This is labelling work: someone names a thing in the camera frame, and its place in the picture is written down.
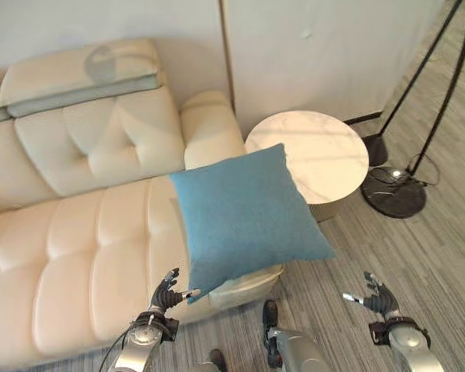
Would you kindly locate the round white marble side table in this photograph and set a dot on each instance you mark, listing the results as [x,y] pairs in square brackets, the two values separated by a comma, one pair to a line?
[314,155]

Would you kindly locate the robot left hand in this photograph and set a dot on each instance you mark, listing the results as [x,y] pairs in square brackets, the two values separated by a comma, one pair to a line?
[164,295]

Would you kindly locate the black floor lamp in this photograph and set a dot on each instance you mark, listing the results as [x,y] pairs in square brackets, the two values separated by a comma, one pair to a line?
[401,182]

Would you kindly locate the cream leather sofa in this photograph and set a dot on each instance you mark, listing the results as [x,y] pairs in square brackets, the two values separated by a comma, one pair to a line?
[85,186]

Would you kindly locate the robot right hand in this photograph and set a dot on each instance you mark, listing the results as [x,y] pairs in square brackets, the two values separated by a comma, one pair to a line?
[380,298]

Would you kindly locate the blue square cushion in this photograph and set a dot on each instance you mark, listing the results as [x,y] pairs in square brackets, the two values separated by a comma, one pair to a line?
[245,224]

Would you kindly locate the robot right silver arm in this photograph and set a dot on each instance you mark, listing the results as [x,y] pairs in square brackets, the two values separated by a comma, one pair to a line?
[402,340]

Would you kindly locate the robot left silver arm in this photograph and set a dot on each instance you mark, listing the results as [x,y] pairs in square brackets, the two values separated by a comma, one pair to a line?
[141,338]

